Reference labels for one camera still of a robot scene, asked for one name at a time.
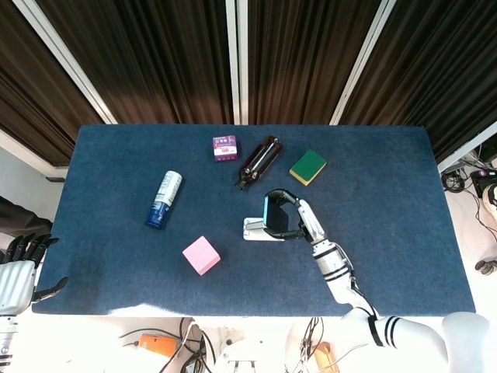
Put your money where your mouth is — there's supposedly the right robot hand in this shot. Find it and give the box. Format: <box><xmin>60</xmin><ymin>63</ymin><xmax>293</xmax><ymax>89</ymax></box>
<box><xmin>263</xmin><ymin>188</ymin><xmax>329</xmax><ymax>246</ymax></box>

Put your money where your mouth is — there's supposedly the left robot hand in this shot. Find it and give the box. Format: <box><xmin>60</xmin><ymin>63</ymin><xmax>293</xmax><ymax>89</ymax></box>
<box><xmin>0</xmin><ymin>234</ymin><xmax>69</xmax><ymax>316</ymax></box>

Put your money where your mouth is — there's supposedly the black smartphone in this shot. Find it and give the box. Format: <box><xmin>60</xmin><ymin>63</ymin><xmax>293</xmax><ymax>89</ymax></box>
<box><xmin>262</xmin><ymin>193</ymin><xmax>290</xmax><ymax>235</ymax></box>

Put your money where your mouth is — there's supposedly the white plastic stand base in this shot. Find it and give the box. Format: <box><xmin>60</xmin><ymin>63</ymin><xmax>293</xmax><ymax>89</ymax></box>
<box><xmin>242</xmin><ymin>216</ymin><xmax>287</xmax><ymax>242</ymax></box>

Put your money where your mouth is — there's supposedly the green and yellow sponge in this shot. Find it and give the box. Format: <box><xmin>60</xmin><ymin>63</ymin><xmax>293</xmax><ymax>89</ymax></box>
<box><xmin>289</xmin><ymin>149</ymin><xmax>328</xmax><ymax>187</ymax></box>

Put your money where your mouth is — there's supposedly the blue velvet table cloth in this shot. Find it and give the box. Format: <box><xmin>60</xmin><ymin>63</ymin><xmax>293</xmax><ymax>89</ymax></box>
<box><xmin>30</xmin><ymin>124</ymin><xmax>477</xmax><ymax>318</ymax></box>

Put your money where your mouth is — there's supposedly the dark fabric seat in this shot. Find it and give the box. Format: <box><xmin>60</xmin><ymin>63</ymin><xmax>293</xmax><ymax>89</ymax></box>
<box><xmin>0</xmin><ymin>195</ymin><xmax>54</xmax><ymax>239</ymax></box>

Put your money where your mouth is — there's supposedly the brown plastic bottle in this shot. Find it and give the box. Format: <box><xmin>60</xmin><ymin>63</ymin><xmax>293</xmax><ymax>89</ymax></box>
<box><xmin>234</xmin><ymin>134</ymin><xmax>284</xmax><ymax>192</ymax></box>

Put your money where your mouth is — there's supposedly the small purple carton box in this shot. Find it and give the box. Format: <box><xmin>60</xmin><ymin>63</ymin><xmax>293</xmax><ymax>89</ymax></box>
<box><xmin>211</xmin><ymin>134</ymin><xmax>240</xmax><ymax>163</ymax></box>

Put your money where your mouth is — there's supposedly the pale pink cube block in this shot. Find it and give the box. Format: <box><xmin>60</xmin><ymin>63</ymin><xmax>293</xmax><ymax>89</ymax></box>
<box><xmin>182</xmin><ymin>235</ymin><xmax>222</xmax><ymax>277</ymax></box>

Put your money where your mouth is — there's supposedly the yellow orange box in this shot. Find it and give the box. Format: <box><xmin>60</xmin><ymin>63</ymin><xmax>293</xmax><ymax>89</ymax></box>
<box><xmin>315</xmin><ymin>340</ymin><xmax>335</xmax><ymax>372</ymax></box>

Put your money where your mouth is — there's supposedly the blue and white spray can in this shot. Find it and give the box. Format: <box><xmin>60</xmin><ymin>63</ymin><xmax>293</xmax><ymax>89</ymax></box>
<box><xmin>144</xmin><ymin>169</ymin><xmax>183</xmax><ymax>230</ymax></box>

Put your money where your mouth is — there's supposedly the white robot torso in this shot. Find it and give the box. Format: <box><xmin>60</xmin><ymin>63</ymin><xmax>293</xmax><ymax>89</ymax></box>
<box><xmin>212</xmin><ymin>336</ymin><xmax>275</xmax><ymax>373</ymax></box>

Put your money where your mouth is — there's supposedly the orange box device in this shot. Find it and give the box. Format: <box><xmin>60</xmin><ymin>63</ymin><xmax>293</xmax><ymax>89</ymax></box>
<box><xmin>138</xmin><ymin>333</ymin><xmax>183</xmax><ymax>359</ymax></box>

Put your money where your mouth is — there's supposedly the dark brown curtain panel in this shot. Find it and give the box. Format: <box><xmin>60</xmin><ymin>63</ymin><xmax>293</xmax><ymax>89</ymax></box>
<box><xmin>341</xmin><ymin>0</ymin><xmax>497</xmax><ymax>164</ymax></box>
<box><xmin>0</xmin><ymin>0</ymin><xmax>104</xmax><ymax>166</ymax></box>
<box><xmin>246</xmin><ymin>0</ymin><xmax>384</xmax><ymax>125</ymax></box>
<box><xmin>36</xmin><ymin>0</ymin><xmax>235</xmax><ymax>125</ymax></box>

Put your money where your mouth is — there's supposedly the black electronic device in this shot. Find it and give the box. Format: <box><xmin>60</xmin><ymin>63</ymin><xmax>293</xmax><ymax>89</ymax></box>
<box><xmin>469</xmin><ymin>168</ymin><xmax>497</xmax><ymax>195</ymax></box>

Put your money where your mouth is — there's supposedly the black caster wheel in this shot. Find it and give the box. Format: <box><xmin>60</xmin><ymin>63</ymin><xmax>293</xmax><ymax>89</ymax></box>
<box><xmin>474</xmin><ymin>259</ymin><xmax>497</xmax><ymax>277</ymax></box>

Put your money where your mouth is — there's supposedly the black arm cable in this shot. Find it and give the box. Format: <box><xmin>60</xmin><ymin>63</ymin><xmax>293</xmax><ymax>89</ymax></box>
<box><xmin>336</xmin><ymin>243</ymin><xmax>380</xmax><ymax>320</ymax></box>

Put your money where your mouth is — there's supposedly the black cable under table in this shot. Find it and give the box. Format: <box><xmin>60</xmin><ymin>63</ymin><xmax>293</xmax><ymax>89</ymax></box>
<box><xmin>285</xmin><ymin>316</ymin><xmax>370</xmax><ymax>373</ymax></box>

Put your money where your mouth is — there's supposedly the white frame post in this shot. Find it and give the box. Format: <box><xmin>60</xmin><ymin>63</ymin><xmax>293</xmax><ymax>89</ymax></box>
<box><xmin>0</xmin><ymin>127</ymin><xmax>67</xmax><ymax>169</ymax></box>
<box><xmin>224</xmin><ymin>0</ymin><xmax>250</xmax><ymax>126</ymax></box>
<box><xmin>328</xmin><ymin>0</ymin><xmax>398</xmax><ymax>126</ymax></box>
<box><xmin>436</xmin><ymin>120</ymin><xmax>497</xmax><ymax>174</ymax></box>
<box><xmin>12</xmin><ymin>0</ymin><xmax>118</xmax><ymax>125</ymax></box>

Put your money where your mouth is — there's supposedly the black floor cable bundle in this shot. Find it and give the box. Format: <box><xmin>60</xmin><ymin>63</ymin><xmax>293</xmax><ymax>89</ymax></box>
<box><xmin>442</xmin><ymin>153</ymin><xmax>497</xmax><ymax>236</ymax></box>

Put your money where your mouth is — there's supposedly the white cable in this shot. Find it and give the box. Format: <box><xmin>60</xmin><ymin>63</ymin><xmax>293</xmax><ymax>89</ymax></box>
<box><xmin>179</xmin><ymin>317</ymin><xmax>200</xmax><ymax>353</ymax></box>

